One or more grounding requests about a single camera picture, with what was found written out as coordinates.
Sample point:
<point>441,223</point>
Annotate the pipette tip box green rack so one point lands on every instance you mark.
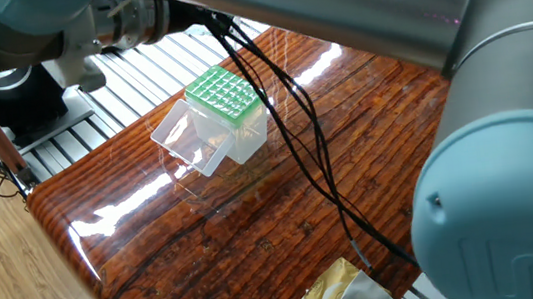
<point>227,93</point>

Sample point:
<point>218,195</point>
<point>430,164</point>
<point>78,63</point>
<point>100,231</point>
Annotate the clear hinged box lid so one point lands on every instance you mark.
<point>190,140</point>

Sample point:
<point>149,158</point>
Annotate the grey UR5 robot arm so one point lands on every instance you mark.
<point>384,30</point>

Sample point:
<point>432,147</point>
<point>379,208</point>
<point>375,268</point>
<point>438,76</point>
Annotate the gold foil packet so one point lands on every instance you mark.
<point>313,295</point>

